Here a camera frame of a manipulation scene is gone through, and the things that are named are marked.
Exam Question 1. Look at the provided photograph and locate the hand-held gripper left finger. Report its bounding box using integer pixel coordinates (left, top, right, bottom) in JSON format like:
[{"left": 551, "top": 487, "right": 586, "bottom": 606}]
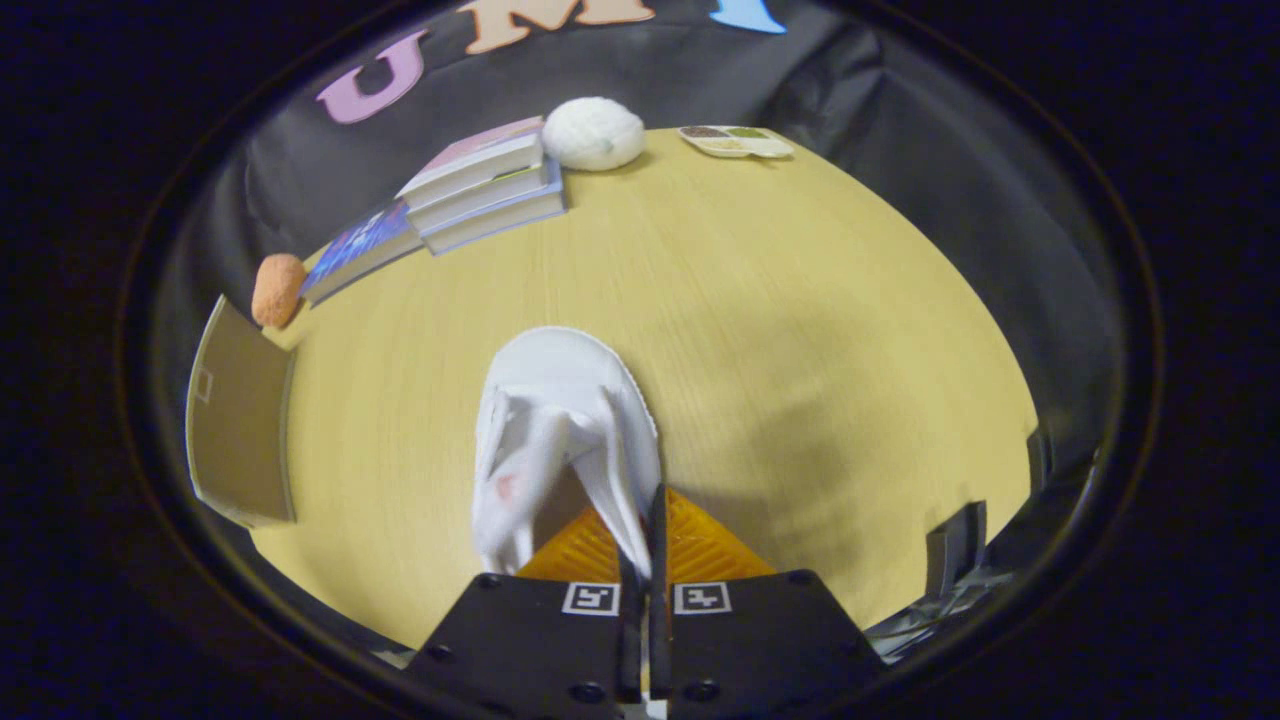
[{"left": 405, "top": 500, "right": 646, "bottom": 716}]

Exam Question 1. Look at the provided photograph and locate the dark grey block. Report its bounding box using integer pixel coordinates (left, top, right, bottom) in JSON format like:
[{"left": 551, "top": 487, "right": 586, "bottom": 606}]
[{"left": 925, "top": 500, "right": 989, "bottom": 599}]

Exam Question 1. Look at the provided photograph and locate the pink cover book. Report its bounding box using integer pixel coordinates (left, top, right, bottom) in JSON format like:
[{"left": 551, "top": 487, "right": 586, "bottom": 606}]
[{"left": 397, "top": 116, "right": 547, "bottom": 209}]

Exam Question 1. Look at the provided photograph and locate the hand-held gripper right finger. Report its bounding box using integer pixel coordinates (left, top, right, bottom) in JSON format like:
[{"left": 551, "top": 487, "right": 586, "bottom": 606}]
[{"left": 648, "top": 483, "right": 886, "bottom": 716}]

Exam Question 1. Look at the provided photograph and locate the white shoe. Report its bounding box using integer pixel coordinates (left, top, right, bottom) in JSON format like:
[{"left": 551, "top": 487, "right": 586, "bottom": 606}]
[{"left": 472, "top": 326, "right": 663, "bottom": 581}]

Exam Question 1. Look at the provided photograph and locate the white fluffy ball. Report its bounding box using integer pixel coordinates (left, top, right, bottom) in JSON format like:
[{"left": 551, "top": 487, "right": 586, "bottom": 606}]
[{"left": 541, "top": 96, "right": 647, "bottom": 173}]

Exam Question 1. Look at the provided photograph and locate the blue cover book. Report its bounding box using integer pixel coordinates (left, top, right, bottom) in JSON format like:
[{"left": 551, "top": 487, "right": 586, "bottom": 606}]
[{"left": 300, "top": 198, "right": 426, "bottom": 308}]

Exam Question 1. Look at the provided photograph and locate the beige fabric storage box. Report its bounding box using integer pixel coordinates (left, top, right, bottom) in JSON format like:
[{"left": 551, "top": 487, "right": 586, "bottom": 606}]
[{"left": 185, "top": 295, "right": 298, "bottom": 529}]

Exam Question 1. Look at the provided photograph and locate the small sectioned palette tray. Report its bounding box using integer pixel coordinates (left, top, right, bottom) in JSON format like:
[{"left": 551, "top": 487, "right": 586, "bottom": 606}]
[{"left": 677, "top": 125, "right": 795, "bottom": 160}]

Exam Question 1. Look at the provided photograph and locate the orange sponge ball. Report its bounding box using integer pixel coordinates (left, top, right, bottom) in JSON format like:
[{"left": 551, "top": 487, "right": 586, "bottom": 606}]
[{"left": 251, "top": 253, "right": 308, "bottom": 330}]

